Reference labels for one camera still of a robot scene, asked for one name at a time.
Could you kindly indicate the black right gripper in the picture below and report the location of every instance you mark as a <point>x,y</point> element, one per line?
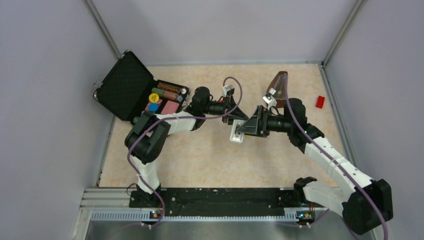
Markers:
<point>254,126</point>

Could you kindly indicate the black poker chip case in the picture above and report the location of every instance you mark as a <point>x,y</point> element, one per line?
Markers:
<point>126,89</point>

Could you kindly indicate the blue poker chip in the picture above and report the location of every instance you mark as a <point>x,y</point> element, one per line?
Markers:
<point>153,107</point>

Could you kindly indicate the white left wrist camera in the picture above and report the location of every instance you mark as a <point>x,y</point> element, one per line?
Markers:
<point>228,90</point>

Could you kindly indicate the pink card deck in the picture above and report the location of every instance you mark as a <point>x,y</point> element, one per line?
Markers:
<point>170,107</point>

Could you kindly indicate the white remote control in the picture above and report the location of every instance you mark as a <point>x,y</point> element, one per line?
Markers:
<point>235,135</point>

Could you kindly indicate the yellow poker chip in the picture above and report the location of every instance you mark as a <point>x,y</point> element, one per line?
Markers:
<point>154,98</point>

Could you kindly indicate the brown wooden metronome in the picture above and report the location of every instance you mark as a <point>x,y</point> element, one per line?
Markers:
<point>277,88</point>

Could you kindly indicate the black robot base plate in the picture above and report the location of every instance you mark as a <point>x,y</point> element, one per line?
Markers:
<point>221,202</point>

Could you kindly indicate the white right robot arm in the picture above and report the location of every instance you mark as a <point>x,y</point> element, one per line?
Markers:
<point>362,202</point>

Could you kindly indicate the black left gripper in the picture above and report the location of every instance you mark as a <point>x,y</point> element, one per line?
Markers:
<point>237,114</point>

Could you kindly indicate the red toy brick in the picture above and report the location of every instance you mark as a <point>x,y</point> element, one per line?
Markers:
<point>320,102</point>

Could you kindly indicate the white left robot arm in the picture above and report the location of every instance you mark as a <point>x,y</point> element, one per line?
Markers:
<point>146,139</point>

